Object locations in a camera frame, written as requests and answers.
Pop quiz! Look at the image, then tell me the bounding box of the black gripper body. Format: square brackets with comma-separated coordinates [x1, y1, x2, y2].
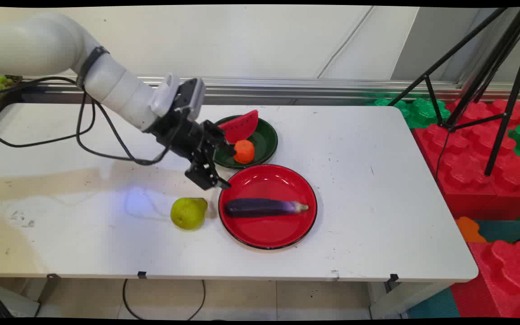
[145, 108, 218, 163]

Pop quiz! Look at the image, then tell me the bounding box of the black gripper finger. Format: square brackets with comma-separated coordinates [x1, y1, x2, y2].
[204, 120, 237, 157]
[185, 151, 232, 190]

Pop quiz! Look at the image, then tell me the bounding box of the purple toy eggplant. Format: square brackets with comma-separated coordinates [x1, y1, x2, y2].
[224, 198, 309, 218]

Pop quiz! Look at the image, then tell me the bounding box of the toy watermelon slice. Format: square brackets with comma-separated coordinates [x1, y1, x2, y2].
[218, 110, 259, 144]

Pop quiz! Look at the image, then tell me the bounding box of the toy orange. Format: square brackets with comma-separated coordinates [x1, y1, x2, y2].
[233, 139, 255, 164]

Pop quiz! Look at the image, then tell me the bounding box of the green toy pear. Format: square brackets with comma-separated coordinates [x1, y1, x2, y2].
[171, 197, 208, 231]

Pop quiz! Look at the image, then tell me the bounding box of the green plate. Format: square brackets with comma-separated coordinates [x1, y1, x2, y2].
[212, 115, 279, 170]

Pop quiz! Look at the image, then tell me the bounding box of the red plate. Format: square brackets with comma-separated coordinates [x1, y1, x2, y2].
[218, 164, 318, 250]

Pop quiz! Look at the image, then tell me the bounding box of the dark fruit basket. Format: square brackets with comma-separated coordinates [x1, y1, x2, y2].
[0, 74, 24, 127]

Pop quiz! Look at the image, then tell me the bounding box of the grey table leg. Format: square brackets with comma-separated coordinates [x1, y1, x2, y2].
[33, 273, 60, 317]

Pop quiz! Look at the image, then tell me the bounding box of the white table leg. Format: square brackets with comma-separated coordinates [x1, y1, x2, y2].
[370, 281, 452, 320]

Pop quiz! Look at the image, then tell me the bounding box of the large red foam block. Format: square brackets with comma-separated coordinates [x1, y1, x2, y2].
[413, 98, 520, 220]

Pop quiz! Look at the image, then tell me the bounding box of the orange foam piece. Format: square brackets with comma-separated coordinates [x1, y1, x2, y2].
[456, 217, 487, 243]

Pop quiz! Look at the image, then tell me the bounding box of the black tripod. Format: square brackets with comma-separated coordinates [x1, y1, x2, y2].
[389, 7, 520, 176]

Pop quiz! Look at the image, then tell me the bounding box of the teal foam mat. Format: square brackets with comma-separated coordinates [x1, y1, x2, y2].
[473, 219, 520, 245]

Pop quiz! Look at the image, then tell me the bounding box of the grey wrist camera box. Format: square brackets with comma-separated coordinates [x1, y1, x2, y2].
[176, 78, 207, 121]

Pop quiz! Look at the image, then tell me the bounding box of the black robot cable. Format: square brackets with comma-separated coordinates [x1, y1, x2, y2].
[0, 76, 97, 148]
[76, 88, 184, 166]

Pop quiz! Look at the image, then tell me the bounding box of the aluminium rail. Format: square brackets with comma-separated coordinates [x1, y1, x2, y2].
[21, 76, 520, 107]

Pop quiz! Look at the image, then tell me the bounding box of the black arm strap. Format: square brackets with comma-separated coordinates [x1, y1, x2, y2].
[76, 46, 110, 89]

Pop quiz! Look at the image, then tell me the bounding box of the black floor cable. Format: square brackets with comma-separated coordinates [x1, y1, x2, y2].
[122, 279, 206, 320]

